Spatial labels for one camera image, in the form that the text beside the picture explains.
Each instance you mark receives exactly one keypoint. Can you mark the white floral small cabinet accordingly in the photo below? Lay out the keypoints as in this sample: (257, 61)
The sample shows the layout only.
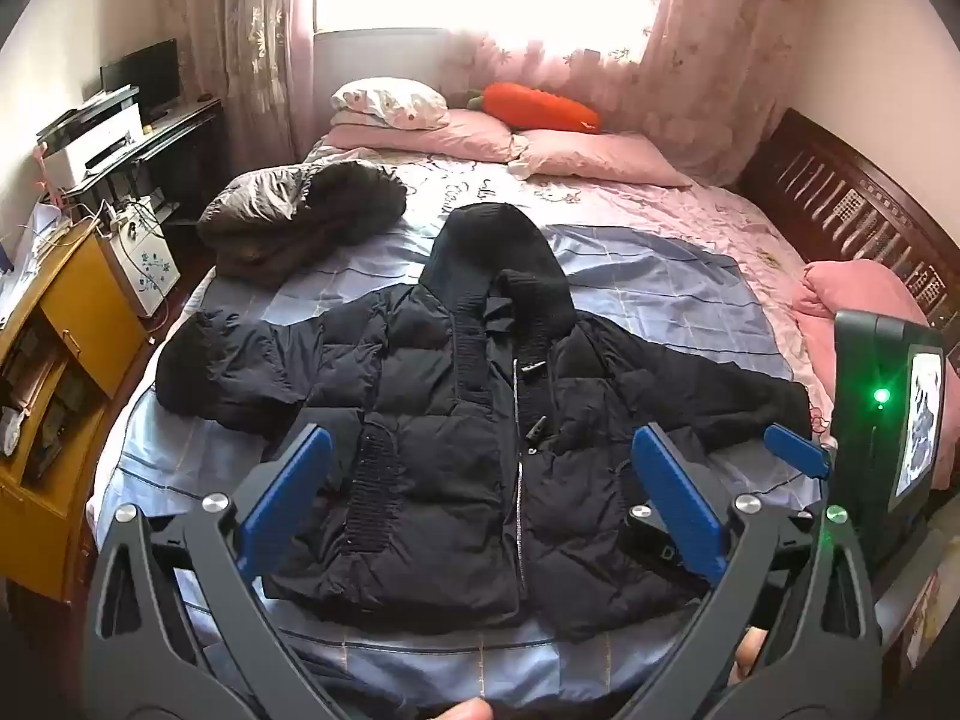
(146, 262)

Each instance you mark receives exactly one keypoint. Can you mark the white floral pillow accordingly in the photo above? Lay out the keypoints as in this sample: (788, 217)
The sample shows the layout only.
(390, 101)

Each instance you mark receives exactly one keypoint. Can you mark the black puffer jacket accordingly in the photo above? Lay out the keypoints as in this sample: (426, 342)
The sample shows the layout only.
(450, 427)

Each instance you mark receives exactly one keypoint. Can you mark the brown puffer jacket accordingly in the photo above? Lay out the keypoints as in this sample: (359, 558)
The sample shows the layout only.
(300, 214)

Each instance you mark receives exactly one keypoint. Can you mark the pink folded quilt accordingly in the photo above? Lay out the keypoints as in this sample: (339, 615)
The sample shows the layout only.
(855, 300)

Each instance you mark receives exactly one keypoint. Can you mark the orange carrot plush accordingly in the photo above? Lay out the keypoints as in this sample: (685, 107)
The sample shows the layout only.
(540, 106)

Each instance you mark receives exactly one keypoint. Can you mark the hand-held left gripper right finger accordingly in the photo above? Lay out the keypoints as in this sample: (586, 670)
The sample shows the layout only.
(679, 502)

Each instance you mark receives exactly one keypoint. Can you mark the dark wooden headboard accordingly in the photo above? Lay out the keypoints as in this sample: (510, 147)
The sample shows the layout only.
(847, 199)

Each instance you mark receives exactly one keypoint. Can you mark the bed with patchwork sheet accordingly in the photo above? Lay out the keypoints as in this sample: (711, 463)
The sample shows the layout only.
(660, 292)

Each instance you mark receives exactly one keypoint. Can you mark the black monitor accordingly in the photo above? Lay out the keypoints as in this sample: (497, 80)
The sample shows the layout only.
(142, 75)

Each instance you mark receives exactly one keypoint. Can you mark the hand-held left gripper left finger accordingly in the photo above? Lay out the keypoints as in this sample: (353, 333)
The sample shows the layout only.
(289, 495)

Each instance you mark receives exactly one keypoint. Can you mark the pink floral curtain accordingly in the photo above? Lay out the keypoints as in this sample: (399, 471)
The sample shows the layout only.
(675, 67)
(240, 37)

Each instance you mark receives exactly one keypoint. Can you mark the pink pillow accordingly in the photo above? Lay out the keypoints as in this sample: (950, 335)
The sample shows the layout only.
(435, 135)
(600, 157)

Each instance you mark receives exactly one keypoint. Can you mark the yellow wooden cabinet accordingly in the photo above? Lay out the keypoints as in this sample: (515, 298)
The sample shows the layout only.
(67, 330)

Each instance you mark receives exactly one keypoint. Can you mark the white printer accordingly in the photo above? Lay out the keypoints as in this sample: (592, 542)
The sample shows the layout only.
(94, 142)

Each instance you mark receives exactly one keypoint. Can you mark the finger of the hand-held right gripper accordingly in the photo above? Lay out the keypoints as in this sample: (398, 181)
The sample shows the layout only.
(799, 450)

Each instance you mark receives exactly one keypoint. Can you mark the dark computer desk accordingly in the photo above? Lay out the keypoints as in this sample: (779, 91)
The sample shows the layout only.
(184, 135)

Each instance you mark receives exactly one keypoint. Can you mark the person's left hand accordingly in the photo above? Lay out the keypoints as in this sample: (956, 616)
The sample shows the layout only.
(461, 711)

